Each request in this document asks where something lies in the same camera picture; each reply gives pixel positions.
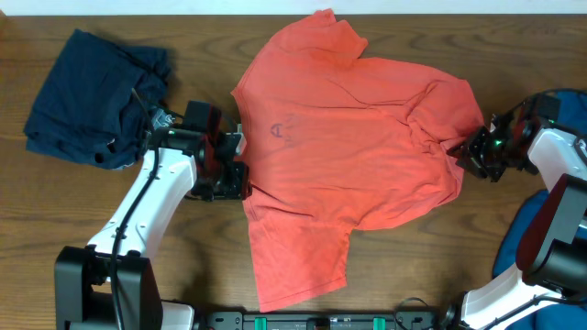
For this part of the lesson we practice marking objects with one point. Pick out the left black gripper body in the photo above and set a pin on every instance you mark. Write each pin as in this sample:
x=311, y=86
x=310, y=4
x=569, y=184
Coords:
x=226, y=181

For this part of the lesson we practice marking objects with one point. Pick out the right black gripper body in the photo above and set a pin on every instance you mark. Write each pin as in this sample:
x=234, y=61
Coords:
x=491, y=157

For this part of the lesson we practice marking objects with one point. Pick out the red t-shirt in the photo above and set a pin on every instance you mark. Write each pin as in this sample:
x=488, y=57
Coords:
x=338, y=142

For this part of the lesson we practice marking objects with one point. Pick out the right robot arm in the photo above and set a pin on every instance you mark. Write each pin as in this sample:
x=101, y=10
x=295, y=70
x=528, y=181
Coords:
x=550, y=262

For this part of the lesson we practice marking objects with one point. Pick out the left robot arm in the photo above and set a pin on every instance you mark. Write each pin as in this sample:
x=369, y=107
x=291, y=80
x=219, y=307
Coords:
x=110, y=283

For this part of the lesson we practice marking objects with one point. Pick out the folded dark navy garment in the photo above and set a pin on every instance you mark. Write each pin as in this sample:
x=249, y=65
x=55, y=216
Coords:
x=94, y=106

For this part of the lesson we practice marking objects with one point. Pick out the blue t-shirt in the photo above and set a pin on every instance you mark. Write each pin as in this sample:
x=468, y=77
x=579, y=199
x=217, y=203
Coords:
x=557, y=316

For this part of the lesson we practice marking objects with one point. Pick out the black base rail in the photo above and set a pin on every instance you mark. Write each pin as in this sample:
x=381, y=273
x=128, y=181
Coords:
x=410, y=320

